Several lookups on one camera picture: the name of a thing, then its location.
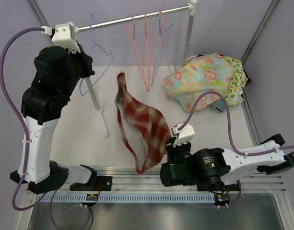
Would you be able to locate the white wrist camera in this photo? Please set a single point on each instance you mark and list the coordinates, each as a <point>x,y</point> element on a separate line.
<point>64,35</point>
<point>184,135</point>

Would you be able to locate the red beige checked garment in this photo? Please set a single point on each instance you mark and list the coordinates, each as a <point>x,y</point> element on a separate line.
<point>148,120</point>

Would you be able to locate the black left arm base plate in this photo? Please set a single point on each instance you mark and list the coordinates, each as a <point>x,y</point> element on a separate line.
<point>106,183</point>

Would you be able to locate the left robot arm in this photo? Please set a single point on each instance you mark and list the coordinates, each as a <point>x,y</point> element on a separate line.
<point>58,70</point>

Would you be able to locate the pink wire hanger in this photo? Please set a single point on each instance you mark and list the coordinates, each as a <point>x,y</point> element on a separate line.
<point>162,26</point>

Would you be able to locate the red black plaid skirt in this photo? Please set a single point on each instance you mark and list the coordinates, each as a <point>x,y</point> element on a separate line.
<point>248,79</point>

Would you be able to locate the light blue denim garment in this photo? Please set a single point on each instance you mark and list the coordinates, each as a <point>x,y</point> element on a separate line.
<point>220,106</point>

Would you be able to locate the white plastic perforated basket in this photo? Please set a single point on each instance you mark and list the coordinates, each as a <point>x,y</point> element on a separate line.
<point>192,58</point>

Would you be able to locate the pastel tie-dye garment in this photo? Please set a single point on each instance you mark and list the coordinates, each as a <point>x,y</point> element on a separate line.
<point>208,73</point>

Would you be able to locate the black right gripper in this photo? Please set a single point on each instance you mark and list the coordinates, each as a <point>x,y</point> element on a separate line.
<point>172,149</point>

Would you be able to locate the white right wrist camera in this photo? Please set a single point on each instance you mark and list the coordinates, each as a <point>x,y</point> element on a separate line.
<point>184,135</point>

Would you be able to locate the yellow green floral garment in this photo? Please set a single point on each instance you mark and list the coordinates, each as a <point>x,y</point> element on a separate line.
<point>237,82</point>

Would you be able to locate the white slotted cable duct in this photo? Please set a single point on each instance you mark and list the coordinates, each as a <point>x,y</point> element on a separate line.
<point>129,198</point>

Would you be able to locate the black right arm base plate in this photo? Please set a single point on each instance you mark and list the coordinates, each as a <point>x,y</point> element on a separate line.
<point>211,184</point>

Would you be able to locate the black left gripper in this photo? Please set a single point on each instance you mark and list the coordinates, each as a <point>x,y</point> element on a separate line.
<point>87,60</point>

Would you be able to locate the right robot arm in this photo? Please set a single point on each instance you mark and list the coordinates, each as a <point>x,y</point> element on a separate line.
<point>219,169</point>

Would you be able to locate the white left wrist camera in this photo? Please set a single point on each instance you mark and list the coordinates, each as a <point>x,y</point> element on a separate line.
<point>64,35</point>

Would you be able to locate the aluminium mounting rail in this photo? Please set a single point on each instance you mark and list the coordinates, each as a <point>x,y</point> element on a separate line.
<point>126,180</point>

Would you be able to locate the white metal clothes rack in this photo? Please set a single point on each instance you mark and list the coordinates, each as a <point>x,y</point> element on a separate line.
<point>190,7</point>

